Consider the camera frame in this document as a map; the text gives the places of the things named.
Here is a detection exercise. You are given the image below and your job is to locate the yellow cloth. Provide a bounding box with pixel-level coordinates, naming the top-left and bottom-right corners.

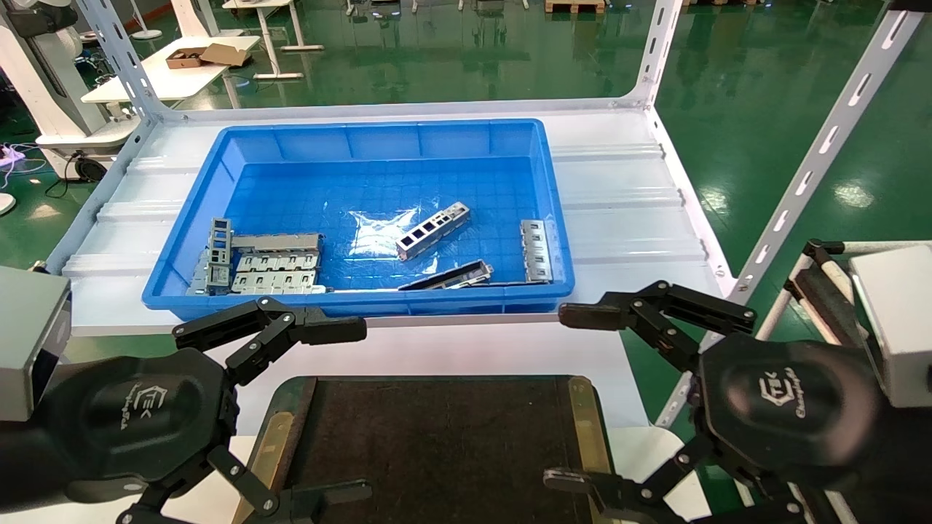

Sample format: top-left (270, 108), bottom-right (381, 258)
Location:
top-left (248, 378), bottom-right (315, 510)

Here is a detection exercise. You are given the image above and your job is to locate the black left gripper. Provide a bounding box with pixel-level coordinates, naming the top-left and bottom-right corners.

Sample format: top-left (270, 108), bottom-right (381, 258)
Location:
top-left (44, 297), bottom-right (372, 524)

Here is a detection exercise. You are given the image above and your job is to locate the silver perforated metal bracket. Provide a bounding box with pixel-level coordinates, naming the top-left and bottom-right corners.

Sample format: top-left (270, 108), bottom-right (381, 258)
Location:
top-left (396, 202), bottom-right (471, 261)

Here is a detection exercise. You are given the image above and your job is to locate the dark metal bracket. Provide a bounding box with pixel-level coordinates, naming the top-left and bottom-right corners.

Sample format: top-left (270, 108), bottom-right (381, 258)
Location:
top-left (398, 260), bottom-right (494, 292)

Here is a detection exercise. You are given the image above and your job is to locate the white metal shelf rack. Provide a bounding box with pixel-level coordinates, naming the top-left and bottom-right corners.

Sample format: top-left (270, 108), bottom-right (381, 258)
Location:
top-left (29, 0), bottom-right (932, 430)

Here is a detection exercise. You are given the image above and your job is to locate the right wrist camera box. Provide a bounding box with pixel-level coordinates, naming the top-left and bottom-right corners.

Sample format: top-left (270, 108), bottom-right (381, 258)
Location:
top-left (848, 245), bottom-right (932, 408)

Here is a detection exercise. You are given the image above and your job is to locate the white machine base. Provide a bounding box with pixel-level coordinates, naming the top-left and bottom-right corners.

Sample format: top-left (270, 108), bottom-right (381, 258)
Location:
top-left (0, 0), bottom-right (139, 183)

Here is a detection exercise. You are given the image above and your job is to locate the white work table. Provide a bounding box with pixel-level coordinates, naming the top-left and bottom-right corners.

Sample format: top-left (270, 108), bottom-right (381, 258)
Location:
top-left (80, 35), bottom-right (261, 110)

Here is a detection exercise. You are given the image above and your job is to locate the grey upright metal bracket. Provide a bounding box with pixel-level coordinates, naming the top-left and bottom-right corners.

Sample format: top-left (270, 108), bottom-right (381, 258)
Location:
top-left (206, 217), bottom-right (234, 295)

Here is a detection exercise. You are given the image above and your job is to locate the white desk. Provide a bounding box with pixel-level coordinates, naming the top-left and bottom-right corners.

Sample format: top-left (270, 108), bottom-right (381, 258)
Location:
top-left (222, 0), bottom-right (325, 79)

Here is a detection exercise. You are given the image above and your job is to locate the blue plastic bin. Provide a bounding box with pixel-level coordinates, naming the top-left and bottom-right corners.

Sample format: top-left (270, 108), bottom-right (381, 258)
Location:
top-left (141, 119), bottom-right (576, 322)

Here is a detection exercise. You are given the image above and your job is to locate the white floor stand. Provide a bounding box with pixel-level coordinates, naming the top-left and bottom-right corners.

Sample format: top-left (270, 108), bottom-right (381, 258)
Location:
top-left (130, 0), bottom-right (162, 41)

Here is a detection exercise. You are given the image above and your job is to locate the yellow tape strip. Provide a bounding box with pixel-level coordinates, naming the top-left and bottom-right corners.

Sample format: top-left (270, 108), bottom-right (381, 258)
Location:
top-left (568, 377), bottom-right (614, 477)

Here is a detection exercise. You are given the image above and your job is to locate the open cardboard box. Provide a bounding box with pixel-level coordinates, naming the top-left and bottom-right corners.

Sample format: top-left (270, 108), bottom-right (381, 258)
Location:
top-left (166, 42), bottom-right (252, 70)

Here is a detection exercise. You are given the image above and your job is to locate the clear plastic film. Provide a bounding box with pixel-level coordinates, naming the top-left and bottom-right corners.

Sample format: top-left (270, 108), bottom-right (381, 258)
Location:
top-left (348, 207), bottom-right (438, 261)

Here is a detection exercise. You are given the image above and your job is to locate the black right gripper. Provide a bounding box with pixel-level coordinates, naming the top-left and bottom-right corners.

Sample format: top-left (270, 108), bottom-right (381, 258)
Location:
top-left (542, 280), bottom-right (885, 524)

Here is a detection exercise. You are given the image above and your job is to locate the black floor cable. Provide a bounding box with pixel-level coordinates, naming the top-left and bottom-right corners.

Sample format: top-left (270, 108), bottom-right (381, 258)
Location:
top-left (44, 151), bottom-right (82, 199)

